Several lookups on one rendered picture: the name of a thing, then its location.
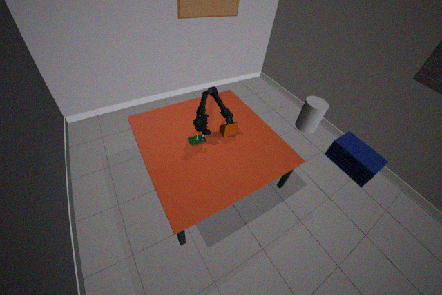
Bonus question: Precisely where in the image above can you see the green circuit board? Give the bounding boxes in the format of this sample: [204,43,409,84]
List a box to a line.
[187,134,207,146]

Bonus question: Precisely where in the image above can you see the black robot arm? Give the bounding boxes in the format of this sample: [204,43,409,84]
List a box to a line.
[193,86,234,132]

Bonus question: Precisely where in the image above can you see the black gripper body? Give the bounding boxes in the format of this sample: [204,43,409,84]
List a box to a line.
[201,123,211,136]

